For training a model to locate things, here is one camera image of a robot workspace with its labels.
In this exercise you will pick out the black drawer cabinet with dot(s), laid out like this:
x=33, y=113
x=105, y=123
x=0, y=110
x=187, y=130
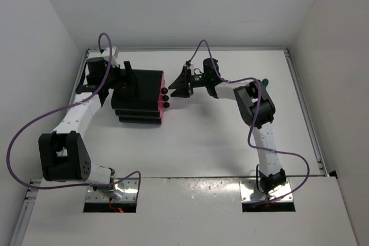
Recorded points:
x=145, y=107

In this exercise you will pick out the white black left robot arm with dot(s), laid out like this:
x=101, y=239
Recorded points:
x=63, y=154

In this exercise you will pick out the pink top drawer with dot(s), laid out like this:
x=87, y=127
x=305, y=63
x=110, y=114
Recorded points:
x=163, y=88

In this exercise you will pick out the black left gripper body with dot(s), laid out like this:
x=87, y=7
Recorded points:
x=115, y=81

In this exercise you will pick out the metal mounting plate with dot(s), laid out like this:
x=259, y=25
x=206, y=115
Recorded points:
x=123, y=192
x=250, y=194

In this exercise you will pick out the pink bottom drawer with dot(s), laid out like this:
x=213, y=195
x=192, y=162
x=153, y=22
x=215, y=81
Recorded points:
x=163, y=107

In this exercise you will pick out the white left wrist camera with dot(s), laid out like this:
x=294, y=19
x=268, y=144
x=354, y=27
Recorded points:
x=110, y=53

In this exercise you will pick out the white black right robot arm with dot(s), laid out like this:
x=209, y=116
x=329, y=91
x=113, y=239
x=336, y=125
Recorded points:
x=256, y=109

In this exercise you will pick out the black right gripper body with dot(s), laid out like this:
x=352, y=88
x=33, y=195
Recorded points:
x=196, y=80

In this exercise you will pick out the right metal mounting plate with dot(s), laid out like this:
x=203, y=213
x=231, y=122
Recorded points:
x=250, y=194

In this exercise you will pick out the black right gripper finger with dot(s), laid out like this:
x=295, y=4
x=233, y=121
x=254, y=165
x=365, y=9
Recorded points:
x=182, y=93
x=181, y=80

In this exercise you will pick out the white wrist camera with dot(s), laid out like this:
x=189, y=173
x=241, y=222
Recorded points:
x=110, y=53
x=189, y=65

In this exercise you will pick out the pink drawer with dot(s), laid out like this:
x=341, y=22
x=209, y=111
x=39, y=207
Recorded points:
x=163, y=88
x=165, y=98
x=163, y=107

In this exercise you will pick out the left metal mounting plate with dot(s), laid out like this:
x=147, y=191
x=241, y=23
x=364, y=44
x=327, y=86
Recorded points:
x=123, y=192

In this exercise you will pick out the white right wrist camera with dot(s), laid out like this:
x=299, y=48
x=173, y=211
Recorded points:
x=189, y=65

